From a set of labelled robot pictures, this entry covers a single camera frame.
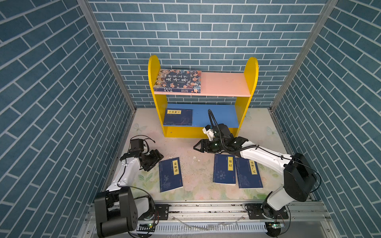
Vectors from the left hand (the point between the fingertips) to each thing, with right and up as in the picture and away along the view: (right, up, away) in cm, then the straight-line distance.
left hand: (160, 158), depth 86 cm
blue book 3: (+38, -8, +1) cm, 39 cm away
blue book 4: (+52, -10, 0) cm, 53 cm away
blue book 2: (+9, +24, +12) cm, 29 cm away
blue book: (+6, -10, -1) cm, 12 cm away
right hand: (+21, +8, -6) cm, 23 cm away
